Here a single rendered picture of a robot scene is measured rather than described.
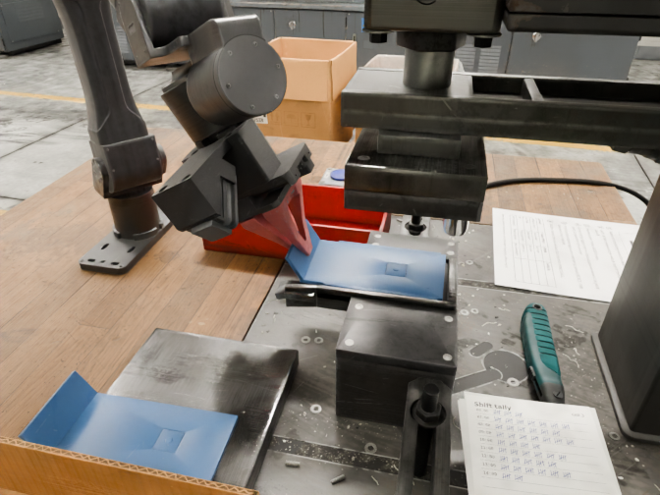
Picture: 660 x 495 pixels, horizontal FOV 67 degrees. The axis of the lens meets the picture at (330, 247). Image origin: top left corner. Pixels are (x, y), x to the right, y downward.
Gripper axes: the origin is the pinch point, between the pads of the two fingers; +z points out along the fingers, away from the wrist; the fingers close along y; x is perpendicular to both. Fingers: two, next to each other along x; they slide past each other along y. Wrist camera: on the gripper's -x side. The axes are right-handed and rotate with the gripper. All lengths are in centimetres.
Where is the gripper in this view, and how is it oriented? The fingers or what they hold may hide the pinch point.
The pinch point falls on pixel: (303, 247)
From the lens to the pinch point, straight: 52.1
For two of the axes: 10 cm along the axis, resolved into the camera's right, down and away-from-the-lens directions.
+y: 8.4, -2.9, -4.6
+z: 4.9, 7.5, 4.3
